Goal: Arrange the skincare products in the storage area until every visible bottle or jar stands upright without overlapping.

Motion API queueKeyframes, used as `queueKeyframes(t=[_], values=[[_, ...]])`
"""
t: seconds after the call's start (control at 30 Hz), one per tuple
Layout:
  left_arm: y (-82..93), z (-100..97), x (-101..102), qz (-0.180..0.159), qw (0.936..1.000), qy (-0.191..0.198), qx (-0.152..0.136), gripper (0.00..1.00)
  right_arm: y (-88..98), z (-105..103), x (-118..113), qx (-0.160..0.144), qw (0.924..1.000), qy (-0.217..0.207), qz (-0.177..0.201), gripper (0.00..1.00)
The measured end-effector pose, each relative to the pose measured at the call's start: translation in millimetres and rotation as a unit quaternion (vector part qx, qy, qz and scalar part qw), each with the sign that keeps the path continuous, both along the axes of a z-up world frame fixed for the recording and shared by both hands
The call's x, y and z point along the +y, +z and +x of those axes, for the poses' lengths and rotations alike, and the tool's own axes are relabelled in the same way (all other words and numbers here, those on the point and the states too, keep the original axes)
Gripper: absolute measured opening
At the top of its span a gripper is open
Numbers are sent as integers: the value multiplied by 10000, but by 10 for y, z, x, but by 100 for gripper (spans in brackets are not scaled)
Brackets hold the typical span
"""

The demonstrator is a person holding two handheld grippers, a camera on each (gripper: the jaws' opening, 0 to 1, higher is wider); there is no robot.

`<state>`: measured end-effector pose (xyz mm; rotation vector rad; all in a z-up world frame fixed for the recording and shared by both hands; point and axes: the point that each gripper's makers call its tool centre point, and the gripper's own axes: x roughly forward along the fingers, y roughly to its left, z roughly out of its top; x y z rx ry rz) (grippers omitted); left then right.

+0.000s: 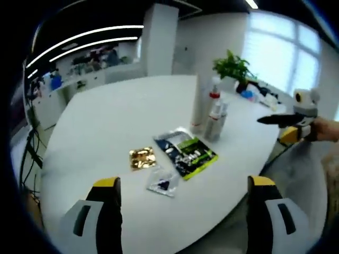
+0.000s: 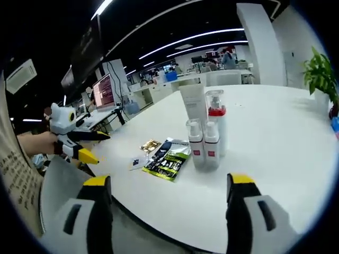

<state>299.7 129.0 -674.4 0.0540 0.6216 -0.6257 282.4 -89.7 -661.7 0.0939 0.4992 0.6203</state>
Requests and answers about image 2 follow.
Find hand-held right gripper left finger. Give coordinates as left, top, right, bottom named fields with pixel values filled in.
left=42, top=174, right=114, bottom=254

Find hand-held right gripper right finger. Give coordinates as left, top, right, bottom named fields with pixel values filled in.
left=225, top=172, right=299, bottom=254

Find small white spray bottle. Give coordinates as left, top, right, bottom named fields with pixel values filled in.
left=203, top=121, right=221, bottom=170
left=186, top=118, right=207, bottom=170

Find white pump bottle red collar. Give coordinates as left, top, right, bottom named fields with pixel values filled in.
left=205, top=89, right=228, bottom=157

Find white skincare tube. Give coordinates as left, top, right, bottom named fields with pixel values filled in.
left=179, top=84, right=209, bottom=128

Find blue pink bottle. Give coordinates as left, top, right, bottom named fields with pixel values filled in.
left=330, top=119, right=339, bottom=140

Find person's left hand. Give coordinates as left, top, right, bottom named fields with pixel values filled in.
left=37, top=131, right=60, bottom=156

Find white side desk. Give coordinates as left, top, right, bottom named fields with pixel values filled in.
left=75, top=107, right=125, bottom=130

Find monitor with red screen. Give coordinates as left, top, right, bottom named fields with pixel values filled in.
left=92, top=73, right=117, bottom=111

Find blue water jug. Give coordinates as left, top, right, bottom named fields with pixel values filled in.
left=126, top=99, right=140, bottom=115

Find clear sachet blue print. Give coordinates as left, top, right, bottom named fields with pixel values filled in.
left=129, top=156, right=149, bottom=171

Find person's beige printed shirt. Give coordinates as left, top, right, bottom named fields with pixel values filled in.
left=0, top=79, right=43, bottom=236

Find ceiling air conditioner unit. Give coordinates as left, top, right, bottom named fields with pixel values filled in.
left=5, top=58, right=38, bottom=94

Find gold foil sachet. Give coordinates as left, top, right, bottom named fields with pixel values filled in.
left=139, top=139, right=162, bottom=153

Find dark hanging screen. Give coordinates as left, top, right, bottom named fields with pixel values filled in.
left=60, top=13, right=105, bottom=89

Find white counter cabinets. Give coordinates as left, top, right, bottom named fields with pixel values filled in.
left=129, top=76, right=207, bottom=112

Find green black sachet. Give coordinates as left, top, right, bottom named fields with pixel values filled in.
left=141, top=137, right=192, bottom=183

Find dark red object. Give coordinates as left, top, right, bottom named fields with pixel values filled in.
left=328, top=103, right=339, bottom=120

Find white plant pot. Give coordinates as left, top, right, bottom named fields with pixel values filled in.
left=314, top=87, right=331, bottom=106

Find white office chair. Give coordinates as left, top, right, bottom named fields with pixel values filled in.
left=206, top=70, right=242, bottom=87

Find green potted plant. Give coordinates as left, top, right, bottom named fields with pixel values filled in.
left=301, top=46, right=339, bottom=106

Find black hanging cable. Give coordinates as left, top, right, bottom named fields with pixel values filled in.
left=107, top=60, right=125, bottom=106

